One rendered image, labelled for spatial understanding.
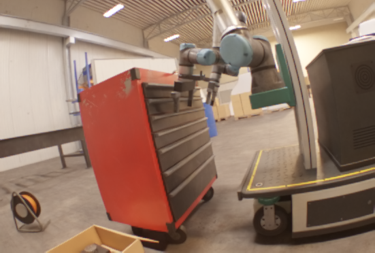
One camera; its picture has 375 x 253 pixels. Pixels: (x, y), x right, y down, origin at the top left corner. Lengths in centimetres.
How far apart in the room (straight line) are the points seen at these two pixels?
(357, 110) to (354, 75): 14
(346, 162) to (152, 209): 90
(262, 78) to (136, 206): 83
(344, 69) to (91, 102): 120
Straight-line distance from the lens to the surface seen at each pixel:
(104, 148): 104
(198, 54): 85
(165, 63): 416
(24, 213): 187
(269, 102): 76
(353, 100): 89
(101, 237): 111
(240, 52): 67
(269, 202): 94
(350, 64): 89
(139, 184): 94
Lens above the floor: 70
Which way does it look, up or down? level
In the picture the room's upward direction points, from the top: 12 degrees counter-clockwise
